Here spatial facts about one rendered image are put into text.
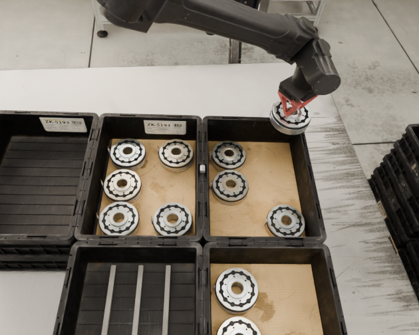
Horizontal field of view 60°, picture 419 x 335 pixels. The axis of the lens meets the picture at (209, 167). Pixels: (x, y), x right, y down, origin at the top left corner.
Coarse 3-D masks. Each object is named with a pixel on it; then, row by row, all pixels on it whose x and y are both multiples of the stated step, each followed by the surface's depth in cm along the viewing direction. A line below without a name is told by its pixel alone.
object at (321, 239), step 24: (216, 120) 107; (240, 120) 107; (264, 120) 108; (312, 168) 99; (312, 192) 94; (216, 240) 85; (240, 240) 85; (264, 240) 86; (288, 240) 86; (312, 240) 86
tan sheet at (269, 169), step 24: (240, 144) 115; (264, 144) 115; (288, 144) 116; (264, 168) 110; (288, 168) 110; (264, 192) 105; (288, 192) 106; (216, 216) 100; (240, 216) 100; (264, 216) 101
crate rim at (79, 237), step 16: (96, 128) 102; (96, 144) 99; (80, 208) 88; (80, 224) 85; (80, 240) 83; (96, 240) 83; (112, 240) 84; (128, 240) 84; (144, 240) 84; (160, 240) 84; (176, 240) 85; (192, 240) 85
